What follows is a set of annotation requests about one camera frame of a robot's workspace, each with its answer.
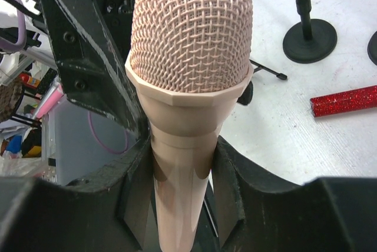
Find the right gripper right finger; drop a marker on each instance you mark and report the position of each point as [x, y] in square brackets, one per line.
[259, 211]

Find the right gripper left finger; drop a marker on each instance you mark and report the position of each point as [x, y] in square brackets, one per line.
[104, 211]

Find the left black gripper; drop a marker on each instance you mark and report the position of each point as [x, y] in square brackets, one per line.
[83, 36]

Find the pink microphone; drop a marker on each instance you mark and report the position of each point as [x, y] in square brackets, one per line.
[189, 63]

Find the black tripod shock-mount stand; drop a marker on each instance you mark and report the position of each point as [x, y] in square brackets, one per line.
[247, 95]

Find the red glitter microphone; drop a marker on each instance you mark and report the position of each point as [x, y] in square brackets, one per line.
[342, 102]

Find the black round-base clip stand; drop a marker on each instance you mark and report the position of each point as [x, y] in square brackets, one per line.
[310, 40]

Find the black round-base rear stand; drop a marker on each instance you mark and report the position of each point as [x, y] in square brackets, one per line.
[372, 48]

